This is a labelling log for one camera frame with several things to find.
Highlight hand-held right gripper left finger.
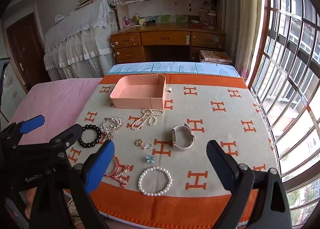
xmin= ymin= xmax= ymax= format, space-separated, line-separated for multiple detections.
xmin=29 ymin=140 xmax=115 ymax=229

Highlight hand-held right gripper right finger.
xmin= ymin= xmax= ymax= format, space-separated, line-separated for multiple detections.
xmin=206 ymin=140 xmax=293 ymax=229

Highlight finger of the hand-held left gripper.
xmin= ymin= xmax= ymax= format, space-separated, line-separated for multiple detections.
xmin=49 ymin=124 xmax=83 ymax=156
xmin=0 ymin=115 xmax=46 ymax=146

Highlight black bead bracelet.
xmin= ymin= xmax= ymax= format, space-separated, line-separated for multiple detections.
xmin=78 ymin=124 xmax=102 ymax=148

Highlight red cord bracelet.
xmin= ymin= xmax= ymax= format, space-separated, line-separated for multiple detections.
xmin=104 ymin=155 xmax=134 ymax=188

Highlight silver rhinestone hair comb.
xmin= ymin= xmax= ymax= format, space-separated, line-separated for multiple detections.
xmin=100 ymin=116 xmax=123 ymax=141

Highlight white pearl bracelet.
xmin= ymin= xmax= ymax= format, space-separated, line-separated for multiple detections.
xmin=138 ymin=166 xmax=173 ymax=196

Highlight white smartwatch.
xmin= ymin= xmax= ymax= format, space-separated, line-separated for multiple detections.
xmin=171 ymin=123 xmax=196 ymax=151

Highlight long pearl necklace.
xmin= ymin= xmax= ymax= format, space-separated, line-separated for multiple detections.
xmin=131 ymin=108 xmax=165 ymax=131

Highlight pink storage box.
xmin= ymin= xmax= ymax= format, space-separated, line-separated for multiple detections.
xmin=109 ymin=74 xmax=173 ymax=110

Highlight pink bed sheet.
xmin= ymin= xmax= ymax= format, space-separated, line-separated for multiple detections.
xmin=9 ymin=77 xmax=104 ymax=149

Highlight orange patterned blanket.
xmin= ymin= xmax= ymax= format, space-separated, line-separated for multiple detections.
xmin=64 ymin=72 xmax=279 ymax=224

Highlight brown wooden door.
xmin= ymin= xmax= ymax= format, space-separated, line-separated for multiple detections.
xmin=6 ymin=12 xmax=52 ymax=93

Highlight white lace covered furniture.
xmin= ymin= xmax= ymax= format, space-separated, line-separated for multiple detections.
xmin=44 ymin=0 xmax=118 ymax=82

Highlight blue tree print sheet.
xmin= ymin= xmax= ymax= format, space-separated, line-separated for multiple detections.
xmin=107 ymin=62 xmax=242 ymax=78

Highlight stack of large books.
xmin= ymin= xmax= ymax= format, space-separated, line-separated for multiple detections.
xmin=199 ymin=50 xmax=233 ymax=64

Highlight metal window grille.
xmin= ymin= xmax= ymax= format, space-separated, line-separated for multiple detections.
xmin=247 ymin=0 xmax=320 ymax=219

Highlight wooden desk with drawers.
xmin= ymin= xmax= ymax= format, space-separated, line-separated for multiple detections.
xmin=110 ymin=22 xmax=227 ymax=64

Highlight pile of books on cloth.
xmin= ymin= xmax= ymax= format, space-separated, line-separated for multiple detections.
xmin=74 ymin=0 xmax=112 ymax=10

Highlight patterned glass jar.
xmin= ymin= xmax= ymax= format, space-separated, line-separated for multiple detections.
xmin=200 ymin=10 xmax=217 ymax=28

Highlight beige curtain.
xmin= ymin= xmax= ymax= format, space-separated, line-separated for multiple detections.
xmin=222 ymin=0 xmax=265 ymax=79

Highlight green picture strip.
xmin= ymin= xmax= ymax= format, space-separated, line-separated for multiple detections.
xmin=145 ymin=15 xmax=188 ymax=23

